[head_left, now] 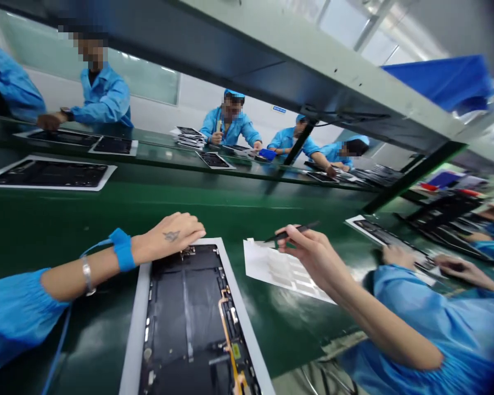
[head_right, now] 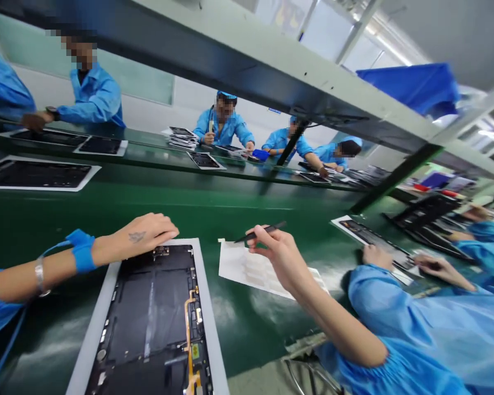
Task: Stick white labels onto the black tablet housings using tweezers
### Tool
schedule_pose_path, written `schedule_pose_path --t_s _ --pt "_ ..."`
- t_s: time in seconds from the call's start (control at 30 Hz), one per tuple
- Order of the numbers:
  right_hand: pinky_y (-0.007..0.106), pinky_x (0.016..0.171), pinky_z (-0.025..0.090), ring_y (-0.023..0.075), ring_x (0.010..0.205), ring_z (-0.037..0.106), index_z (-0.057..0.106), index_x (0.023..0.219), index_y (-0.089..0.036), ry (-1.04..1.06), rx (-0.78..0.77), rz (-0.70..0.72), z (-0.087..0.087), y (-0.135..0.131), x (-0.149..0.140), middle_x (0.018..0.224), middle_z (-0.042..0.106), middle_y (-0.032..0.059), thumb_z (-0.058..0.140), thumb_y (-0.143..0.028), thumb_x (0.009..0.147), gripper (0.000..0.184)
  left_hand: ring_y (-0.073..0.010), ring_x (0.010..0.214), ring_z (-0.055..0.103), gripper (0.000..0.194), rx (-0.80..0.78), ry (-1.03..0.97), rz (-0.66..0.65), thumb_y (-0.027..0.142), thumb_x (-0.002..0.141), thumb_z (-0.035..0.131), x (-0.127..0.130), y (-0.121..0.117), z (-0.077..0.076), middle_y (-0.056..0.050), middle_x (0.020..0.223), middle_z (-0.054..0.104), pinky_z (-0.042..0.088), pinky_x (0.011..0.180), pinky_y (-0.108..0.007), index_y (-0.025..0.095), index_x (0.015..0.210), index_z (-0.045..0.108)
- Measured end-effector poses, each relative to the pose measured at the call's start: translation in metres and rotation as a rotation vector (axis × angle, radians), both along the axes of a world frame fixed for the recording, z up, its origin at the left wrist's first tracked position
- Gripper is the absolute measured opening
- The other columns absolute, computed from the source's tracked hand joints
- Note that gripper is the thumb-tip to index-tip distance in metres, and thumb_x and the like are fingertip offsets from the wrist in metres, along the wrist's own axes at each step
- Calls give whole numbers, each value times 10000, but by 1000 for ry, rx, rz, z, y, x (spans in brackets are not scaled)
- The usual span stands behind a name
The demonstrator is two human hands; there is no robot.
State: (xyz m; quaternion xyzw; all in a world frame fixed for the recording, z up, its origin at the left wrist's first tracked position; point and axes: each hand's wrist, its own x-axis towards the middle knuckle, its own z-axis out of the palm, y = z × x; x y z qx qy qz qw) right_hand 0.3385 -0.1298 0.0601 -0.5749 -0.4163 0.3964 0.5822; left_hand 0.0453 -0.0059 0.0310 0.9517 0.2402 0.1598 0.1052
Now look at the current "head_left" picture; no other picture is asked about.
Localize blue cloth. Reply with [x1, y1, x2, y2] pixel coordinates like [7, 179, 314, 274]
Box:
[380, 54, 494, 113]

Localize person's left hand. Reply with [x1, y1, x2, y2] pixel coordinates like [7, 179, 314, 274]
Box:
[131, 212, 207, 267]

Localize blue wrist strap cable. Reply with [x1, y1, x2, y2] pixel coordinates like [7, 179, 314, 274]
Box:
[41, 238, 117, 395]

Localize black shelf support post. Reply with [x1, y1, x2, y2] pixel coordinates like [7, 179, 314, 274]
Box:
[363, 141, 469, 215]
[280, 118, 318, 166]

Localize row of black tablets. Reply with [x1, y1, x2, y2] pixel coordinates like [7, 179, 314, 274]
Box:
[345, 163, 406, 191]

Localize white sticker sheet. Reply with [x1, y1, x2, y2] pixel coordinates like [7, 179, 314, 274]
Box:
[242, 237, 339, 306]

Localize black tweezers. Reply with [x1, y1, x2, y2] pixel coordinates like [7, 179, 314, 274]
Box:
[263, 221, 322, 244]

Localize grey overhead shelf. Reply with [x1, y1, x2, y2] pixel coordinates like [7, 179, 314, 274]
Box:
[0, 0, 494, 173]

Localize stack of tablets on trays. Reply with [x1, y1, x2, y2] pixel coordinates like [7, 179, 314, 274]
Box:
[170, 126, 210, 150]

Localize open black tablet on white tray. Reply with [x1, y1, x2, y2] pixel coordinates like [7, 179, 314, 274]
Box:
[14, 128, 104, 150]
[195, 150, 237, 171]
[88, 135, 139, 157]
[304, 170, 343, 184]
[345, 214, 452, 285]
[222, 143, 265, 160]
[0, 154, 119, 193]

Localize open black tablet on grey tray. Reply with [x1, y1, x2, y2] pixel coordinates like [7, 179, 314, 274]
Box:
[119, 237, 277, 395]

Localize person's right hand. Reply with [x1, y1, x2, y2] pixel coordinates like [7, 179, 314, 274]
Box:
[274, 224, 348, 290]

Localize pile of black tablet frames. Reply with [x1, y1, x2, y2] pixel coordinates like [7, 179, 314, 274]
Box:
[394, 192, 494, 265]

